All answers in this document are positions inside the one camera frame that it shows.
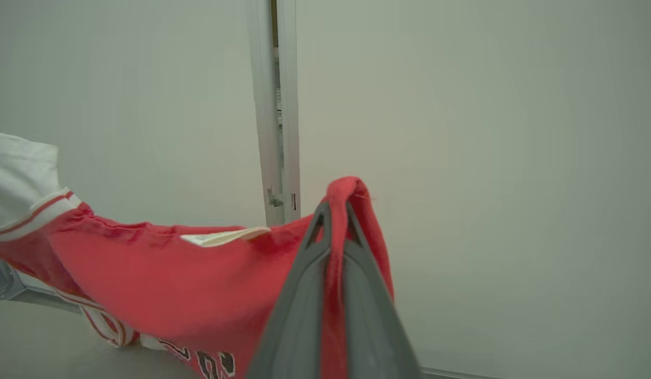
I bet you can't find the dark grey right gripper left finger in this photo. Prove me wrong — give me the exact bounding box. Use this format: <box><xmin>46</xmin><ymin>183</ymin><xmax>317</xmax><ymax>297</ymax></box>
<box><xmin>245</xmin><ymin>202</ymin><xmax>333</xmax><ymax>379</ymax></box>

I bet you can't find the red basketball jersey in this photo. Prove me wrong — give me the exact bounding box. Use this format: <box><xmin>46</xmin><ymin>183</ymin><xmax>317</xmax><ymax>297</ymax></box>
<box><xmin>0</xmin><ymin>131</ymin><xmax>395</xmax><ymax>379</ymax></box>

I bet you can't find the grey double partition post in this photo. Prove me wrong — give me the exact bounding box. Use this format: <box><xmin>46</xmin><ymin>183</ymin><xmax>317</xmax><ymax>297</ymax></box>
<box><xmin>246</xmin><ymin>0</ymin><xmax>302</xmax><ymax>227</ymax></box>

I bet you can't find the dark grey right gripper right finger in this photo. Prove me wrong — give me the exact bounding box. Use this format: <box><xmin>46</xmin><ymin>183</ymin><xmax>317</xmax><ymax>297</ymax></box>
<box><xmin>343</xmin><ymin>203</ymin><xmax>423</xmax><ymax>379</ymax></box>

